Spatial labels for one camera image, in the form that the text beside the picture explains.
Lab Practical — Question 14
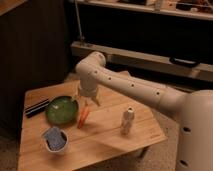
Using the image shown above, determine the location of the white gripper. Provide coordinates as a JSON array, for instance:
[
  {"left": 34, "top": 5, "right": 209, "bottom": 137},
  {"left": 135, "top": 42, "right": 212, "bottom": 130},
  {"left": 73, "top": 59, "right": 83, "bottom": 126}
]
[{"left": 71, "top": 85, "right": 101, "bottom": 106}]

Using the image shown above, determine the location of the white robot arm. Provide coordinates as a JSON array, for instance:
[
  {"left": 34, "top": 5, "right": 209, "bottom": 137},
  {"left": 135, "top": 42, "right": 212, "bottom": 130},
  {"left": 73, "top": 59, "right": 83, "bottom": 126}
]
[{"left": 75, "top": 51, "right": 213, "bottom": 171}]

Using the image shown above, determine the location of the green plate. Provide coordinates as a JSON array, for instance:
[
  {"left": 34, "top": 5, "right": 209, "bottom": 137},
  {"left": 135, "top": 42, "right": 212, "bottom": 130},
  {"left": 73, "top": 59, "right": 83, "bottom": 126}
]
[{"left": 45, "top": 96, "right": 79, "bottom": 125}]

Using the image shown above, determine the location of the white cup with blue sponge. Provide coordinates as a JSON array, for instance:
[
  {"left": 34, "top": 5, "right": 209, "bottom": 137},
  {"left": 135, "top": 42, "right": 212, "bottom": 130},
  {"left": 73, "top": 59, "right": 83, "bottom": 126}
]
[{"left": 42, "top": 126, "right": 68, "bottom": 155}]

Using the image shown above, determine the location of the black striped flat object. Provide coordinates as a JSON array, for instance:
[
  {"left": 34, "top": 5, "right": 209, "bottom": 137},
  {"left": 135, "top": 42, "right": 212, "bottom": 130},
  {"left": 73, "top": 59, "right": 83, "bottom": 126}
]
[{"left": 25, "top": 99, "right": 50, "bottom": 118}]

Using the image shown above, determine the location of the metal pole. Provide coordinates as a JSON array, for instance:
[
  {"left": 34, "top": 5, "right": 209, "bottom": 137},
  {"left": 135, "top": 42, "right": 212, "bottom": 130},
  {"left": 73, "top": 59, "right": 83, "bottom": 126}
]
[{"left": 74, "top": 0, "right": 84, "bottom": 44}]

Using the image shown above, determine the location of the wooden shelf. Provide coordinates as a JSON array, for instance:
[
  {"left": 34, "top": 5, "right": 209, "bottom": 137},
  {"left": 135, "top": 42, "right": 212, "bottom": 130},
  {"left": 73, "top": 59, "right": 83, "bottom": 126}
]
[{"left": 68, "top": 0, "right": 213, "bottom": 21}]

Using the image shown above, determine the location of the long grey case with handle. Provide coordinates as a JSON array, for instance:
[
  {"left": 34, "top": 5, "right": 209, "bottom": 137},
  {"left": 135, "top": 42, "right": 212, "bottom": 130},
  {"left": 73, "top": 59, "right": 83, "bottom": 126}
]
[{"left": 71, "top": 41, "right": 213, "bottom": 82}]

